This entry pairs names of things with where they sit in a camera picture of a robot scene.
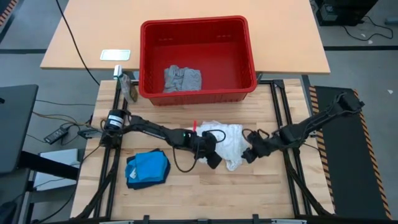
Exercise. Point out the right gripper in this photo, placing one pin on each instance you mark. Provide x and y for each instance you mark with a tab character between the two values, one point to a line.
264	144

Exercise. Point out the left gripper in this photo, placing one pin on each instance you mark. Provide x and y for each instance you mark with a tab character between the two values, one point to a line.
205	146

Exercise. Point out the white garment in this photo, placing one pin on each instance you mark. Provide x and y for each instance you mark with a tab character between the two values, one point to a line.
233	146

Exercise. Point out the bright blue garment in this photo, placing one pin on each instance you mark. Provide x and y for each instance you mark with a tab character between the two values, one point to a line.
149	166

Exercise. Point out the dark navy garment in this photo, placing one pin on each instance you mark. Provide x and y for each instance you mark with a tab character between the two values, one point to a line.
146	185

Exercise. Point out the grey garment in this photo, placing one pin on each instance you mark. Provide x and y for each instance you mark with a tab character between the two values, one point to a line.
183	79

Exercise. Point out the red plastic laundry basket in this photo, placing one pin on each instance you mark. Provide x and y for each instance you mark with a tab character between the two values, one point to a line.
217	56

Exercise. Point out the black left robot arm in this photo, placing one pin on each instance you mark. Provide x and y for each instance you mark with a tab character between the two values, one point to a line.
149	129

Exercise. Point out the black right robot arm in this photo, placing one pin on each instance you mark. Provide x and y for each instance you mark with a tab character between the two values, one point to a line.
311	124

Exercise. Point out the red tag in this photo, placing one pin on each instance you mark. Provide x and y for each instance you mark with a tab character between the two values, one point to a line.
195	126

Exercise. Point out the black hazard-striped floor mat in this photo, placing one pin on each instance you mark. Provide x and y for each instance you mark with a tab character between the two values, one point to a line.
345	174

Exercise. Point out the clear plastic bag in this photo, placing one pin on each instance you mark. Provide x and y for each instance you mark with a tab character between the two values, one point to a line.
128	88

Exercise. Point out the white flat box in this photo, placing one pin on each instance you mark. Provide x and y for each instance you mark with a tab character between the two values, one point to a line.
59	155

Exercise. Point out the black power adapter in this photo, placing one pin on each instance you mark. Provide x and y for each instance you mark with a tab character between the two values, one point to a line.
56	135

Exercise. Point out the black flat bar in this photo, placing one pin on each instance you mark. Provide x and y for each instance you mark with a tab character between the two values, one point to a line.
46	165

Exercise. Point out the black equipment cabinet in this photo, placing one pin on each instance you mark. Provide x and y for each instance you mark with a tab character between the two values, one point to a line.
345	11

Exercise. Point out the tan wooden desk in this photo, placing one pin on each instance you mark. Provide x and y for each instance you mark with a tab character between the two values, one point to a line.
93	31

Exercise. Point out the dark grey flat panel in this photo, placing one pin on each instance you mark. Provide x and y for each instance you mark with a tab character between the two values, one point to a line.
15	124

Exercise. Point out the black aluminium table frame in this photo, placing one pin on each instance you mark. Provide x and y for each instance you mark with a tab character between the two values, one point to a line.
270	82

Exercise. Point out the small white camera mount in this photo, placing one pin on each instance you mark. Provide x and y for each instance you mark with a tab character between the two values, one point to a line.
117	71

